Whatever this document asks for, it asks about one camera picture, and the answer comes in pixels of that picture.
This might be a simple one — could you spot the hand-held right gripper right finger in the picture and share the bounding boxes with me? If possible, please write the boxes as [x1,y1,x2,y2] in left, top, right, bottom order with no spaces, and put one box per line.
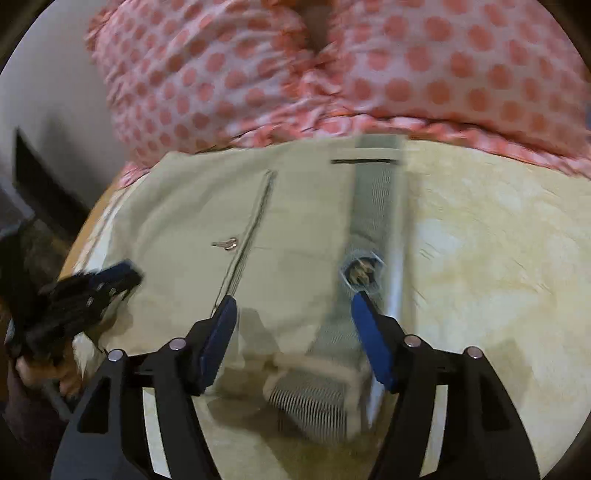
[350,292,542,480]

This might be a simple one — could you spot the beige pants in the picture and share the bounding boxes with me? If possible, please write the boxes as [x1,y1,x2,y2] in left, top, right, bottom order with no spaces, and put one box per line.
[74,135,419,445]

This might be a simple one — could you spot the person's left hand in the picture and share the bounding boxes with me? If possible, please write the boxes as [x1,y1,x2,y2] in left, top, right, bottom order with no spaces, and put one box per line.
[14,339,85,398]

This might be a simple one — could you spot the dark wooden furniture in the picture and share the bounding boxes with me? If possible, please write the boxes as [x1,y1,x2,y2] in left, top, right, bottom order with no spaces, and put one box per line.
[12,128,90,241]

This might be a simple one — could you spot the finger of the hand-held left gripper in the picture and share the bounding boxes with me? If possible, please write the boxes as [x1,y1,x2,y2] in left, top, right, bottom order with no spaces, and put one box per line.
[69,259,145,296]
[78,288,132,329]

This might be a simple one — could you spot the pink polka dot cloth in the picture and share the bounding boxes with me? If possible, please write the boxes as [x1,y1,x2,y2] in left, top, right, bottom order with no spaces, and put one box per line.
[85,0,591,190]

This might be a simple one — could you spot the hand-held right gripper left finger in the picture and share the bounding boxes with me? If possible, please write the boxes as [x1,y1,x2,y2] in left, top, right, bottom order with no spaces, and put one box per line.
[50,294,239,480]

